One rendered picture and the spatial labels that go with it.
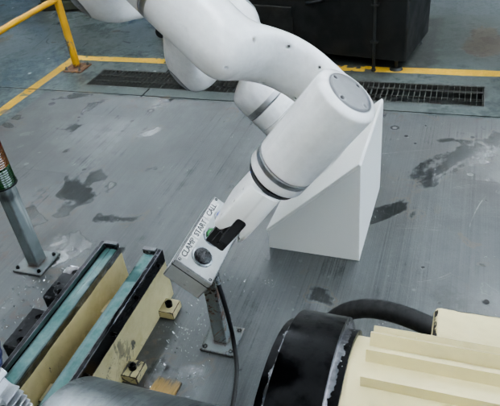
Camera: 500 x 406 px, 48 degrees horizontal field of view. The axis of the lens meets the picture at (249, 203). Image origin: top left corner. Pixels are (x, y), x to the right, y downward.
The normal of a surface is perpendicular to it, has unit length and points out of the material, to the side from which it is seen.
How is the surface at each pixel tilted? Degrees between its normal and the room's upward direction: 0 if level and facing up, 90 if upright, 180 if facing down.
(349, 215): 90
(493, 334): 0
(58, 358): 90
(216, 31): 55
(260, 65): 118
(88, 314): 90
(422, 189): 0
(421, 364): 75
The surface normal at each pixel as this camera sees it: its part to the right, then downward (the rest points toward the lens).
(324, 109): -0.55, 0.37
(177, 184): -0.10, -0.80
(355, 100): 0.51, -0.54
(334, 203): -0.33, 0.58
